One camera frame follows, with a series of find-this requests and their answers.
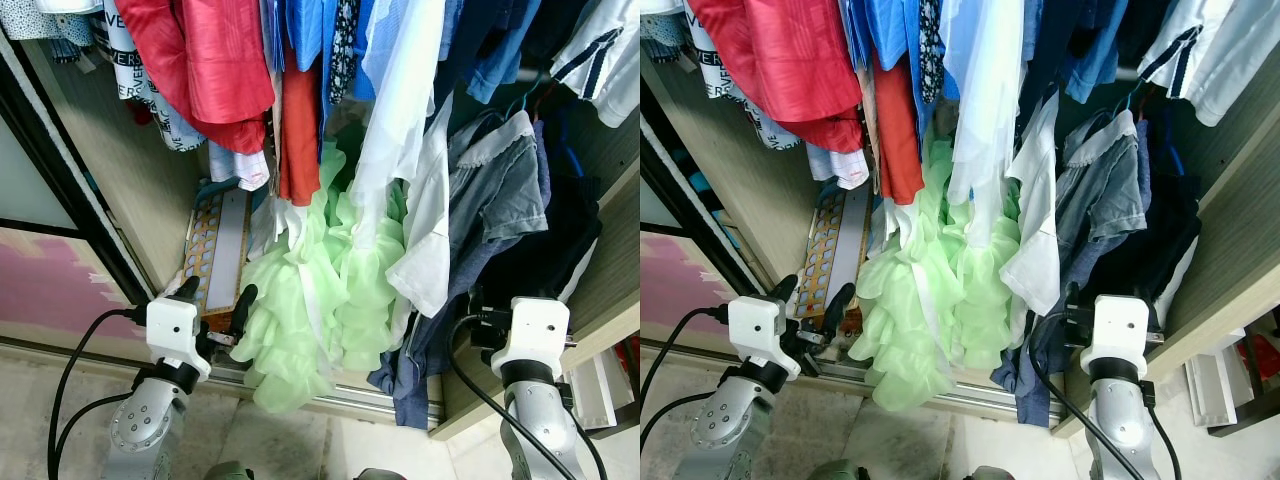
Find grey denim shirt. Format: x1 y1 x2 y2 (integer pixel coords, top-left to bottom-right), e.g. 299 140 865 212
1055 110 1151 286
447 110 551 291

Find white shirt with navy stripes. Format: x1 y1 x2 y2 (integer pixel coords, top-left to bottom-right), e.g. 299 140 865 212
1140 0 1280 126
550 0 641 129

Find metal sliding door track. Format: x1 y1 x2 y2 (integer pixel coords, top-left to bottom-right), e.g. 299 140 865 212
0 335 441 433
640 335 1056 431

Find sliding wardrobe door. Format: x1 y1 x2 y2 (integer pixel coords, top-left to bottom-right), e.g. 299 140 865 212
640 100 756 346
0 40 151 346

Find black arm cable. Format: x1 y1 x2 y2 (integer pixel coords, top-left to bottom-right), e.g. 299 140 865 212
445 315 561 480
1028 310 1151 480
640 305 733 451
47 308 151 480

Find white cotton garment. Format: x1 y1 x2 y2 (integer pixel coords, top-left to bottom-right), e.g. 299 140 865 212
1000 90 1063 318
385 95 453 318

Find light wooden wardrobe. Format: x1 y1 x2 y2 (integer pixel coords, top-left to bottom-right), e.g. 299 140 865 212
640 50 1280 441
0 40 641 441

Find light blue shirt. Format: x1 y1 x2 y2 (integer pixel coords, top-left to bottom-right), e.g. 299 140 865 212
360 0 401 101
940 0 1001 101

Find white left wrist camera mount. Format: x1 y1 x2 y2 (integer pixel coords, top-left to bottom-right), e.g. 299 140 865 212
145 296 213 383
727 296 801 381

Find orange blue patterned board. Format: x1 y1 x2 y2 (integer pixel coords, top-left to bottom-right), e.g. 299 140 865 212
180 180 251 321
800 180 876 321

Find white plastic item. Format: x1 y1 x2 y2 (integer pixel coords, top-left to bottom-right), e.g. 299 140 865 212
1185 345 1246 426
560 345 616 426

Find white dotted garment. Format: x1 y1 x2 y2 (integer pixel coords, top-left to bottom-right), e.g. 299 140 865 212
0 0 96 61
640 10 691 61

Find white garment with black lettering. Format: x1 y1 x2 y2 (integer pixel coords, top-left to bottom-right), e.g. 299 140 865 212
690 0 801 151
95 0 206 151

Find mid blue denim shirt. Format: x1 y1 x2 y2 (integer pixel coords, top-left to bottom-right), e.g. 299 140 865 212
465 0 561 106
1060 0 1141 106

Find white sheer garment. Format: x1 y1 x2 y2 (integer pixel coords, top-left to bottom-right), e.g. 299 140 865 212
345 0 446 251
940 0 1041 246

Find dark floral garment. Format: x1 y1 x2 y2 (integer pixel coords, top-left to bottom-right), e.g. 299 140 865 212
328 0 363 106
918 0 946 106

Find red jacket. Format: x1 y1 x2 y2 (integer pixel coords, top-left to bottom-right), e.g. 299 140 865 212
115 0 276 154
685 0 866 153

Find light green ruffled dress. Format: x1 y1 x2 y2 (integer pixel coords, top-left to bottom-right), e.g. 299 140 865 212
232 120 411 413
848 125 1031 411

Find white cloth with pink print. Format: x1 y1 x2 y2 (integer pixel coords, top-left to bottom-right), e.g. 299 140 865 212
805 140 871 191
207 140 271 191

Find bright blue satin shirt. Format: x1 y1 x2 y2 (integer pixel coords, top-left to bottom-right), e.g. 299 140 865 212
845 0 936 76
275 0 341 76

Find dark navy garment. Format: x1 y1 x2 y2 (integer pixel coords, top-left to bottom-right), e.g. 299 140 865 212
1080 95 1201 331
470 95 603 331

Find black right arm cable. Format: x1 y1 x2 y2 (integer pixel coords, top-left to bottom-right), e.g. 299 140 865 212
445 315 561 480
1028 310 1151 480

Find orange-red garment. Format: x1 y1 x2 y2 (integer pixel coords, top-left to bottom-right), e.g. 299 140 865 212
275 60 323 208
873 60 926 206

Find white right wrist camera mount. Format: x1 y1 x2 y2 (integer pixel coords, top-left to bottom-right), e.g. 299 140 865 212
490 296 571 381
1080 294 1153 379

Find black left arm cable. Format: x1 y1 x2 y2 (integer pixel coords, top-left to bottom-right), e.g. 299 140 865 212
640 305 733 451
47 308 151 480

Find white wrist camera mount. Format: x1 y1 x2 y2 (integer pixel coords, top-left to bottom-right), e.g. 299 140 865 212
490 296 571 381
145 296 213 383
727 296 801 381
1080 294 1153 379

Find blue denim jeans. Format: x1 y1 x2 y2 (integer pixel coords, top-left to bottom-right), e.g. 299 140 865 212
368 300 451 431
990 310 1061 431

